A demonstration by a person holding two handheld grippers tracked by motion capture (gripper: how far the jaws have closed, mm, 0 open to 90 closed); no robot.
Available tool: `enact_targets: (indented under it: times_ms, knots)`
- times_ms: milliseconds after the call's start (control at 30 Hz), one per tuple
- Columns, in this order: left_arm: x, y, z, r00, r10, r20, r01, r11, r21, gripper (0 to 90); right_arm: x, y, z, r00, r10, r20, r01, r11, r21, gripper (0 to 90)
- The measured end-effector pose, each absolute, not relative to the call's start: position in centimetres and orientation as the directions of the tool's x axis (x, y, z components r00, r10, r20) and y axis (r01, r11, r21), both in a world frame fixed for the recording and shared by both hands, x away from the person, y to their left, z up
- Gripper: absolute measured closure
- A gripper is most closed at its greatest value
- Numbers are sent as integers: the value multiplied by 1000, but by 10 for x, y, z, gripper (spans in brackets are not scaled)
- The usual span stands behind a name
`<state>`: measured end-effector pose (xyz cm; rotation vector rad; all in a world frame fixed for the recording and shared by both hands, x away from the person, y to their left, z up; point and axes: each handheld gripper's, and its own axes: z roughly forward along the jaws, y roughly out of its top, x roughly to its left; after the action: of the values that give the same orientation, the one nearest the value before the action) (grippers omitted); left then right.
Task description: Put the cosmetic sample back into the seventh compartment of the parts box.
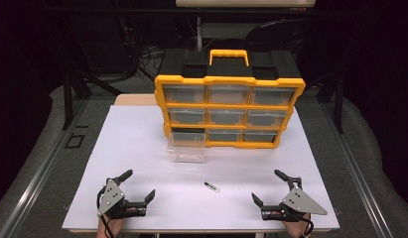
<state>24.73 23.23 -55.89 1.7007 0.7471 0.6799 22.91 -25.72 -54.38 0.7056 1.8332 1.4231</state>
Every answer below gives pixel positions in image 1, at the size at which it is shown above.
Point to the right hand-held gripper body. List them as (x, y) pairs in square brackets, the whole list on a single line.
[(299, 201)]

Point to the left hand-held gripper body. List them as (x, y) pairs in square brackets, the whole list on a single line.
[(110, 198)]

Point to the person's right hand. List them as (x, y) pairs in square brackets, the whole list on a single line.
[(296, 227)]

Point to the person's left hand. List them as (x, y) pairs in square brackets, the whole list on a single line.
[(113, 224)]

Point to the small black and silver stick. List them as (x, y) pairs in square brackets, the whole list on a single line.
[(211, 187)]

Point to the clear plastic drawer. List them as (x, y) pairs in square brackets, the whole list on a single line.
[(187, 154)]

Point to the light wooden board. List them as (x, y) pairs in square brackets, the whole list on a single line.
[(135, 99)]

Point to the group of small clear drawers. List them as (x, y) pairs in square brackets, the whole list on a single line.
[(227, 116)]

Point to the black metal stand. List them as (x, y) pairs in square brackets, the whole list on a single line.
[(339, 102), (68, 99)]

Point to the yellow and black organizer case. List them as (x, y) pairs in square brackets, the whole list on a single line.
[(228, 80)]

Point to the metal floor rail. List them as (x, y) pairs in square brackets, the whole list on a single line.
[(353, 165), (42, 168)]

